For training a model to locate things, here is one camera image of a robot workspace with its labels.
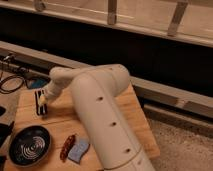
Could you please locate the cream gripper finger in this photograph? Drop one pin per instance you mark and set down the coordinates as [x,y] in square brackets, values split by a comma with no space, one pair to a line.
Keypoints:
[42,100]

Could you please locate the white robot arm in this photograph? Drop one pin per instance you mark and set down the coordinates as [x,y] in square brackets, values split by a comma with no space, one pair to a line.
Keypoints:
[93,91]

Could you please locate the blue box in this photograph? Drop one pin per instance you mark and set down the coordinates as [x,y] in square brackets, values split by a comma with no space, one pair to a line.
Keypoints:
[38,83]

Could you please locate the black patterned plate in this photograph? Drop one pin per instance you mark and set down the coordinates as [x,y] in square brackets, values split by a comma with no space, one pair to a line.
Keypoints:
[29,146]

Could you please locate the wooden board table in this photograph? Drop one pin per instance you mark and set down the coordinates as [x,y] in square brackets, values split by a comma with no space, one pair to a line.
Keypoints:
[62,121]

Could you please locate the blue sponge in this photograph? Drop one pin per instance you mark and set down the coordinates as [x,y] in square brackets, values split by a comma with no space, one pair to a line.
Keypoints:
[78,150]

